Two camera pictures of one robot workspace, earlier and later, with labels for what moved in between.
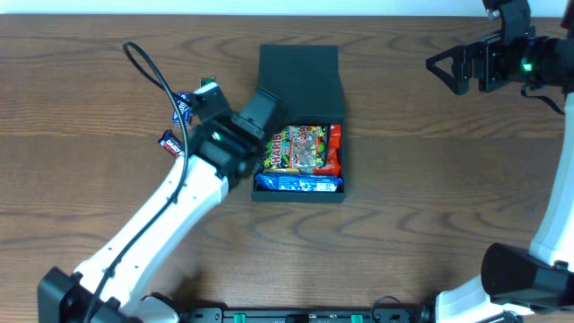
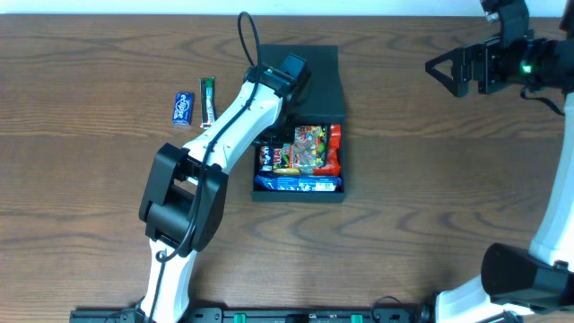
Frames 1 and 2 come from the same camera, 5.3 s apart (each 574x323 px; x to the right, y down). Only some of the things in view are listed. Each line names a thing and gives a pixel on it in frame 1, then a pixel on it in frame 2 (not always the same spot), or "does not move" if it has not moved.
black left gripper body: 263,135 -> 282,132
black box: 308,80 does not move
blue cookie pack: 297,182 does not move
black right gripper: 473,68 does not move
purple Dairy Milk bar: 173,145 -> 266,159
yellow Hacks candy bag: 282,170 does not move
